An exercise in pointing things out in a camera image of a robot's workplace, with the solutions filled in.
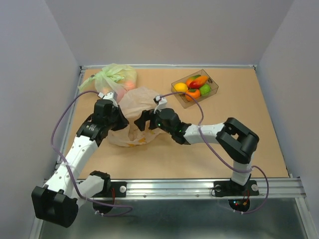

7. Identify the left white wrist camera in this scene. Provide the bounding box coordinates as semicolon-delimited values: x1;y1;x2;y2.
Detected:
98;91;117;103

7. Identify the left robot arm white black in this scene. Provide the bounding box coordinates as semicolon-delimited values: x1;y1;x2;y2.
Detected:
31;97;129;228

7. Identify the aluminium front rail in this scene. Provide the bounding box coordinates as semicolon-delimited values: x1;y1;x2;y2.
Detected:
39;177;306;200

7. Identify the green smooth fruit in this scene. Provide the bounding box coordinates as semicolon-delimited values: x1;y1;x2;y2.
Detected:
186;75;200;83

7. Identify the red orange fruit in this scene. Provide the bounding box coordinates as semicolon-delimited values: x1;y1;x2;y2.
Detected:
189;75;208;89

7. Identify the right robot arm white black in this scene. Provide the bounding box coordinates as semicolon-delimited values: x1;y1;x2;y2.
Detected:
134;108;259;194

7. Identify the green plastic bag with fruit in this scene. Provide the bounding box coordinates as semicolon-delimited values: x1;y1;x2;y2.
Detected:
78;63;137;102

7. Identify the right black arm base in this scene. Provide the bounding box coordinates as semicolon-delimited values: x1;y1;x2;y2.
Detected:
210;180;260;214

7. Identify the orange persimmon with green calyx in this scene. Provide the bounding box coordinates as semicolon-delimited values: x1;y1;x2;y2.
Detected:
185;89;201;102

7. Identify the green bumpy fruit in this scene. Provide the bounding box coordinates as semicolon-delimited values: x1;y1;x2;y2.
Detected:
199;84;211;96

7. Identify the orange translucent plastic bag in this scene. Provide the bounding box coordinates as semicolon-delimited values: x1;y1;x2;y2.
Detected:
107;87;161;147

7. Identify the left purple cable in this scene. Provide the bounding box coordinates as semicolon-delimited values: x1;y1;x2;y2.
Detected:
50;90;134;217

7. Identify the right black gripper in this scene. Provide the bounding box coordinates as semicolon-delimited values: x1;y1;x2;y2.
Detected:
134;105;173;135

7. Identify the yellow fruit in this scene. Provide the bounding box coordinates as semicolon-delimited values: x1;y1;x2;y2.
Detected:
173;82;188;94

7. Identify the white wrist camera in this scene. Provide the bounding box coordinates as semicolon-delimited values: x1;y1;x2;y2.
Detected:
98;91;117;103
154;95;167;113

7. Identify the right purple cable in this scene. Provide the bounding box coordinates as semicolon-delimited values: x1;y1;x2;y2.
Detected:
159;92;269;215

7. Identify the purple cable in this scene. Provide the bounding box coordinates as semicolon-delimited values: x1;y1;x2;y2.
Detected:
159;92;269;215
50;90;134;217

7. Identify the clear plastic box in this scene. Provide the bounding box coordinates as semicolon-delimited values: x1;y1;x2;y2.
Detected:
171;69;219;109

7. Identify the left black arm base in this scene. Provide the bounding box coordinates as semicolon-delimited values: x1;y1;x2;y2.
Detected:
92;181;127;214

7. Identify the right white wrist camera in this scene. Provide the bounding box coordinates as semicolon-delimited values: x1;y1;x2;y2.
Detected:
154;95;167;113

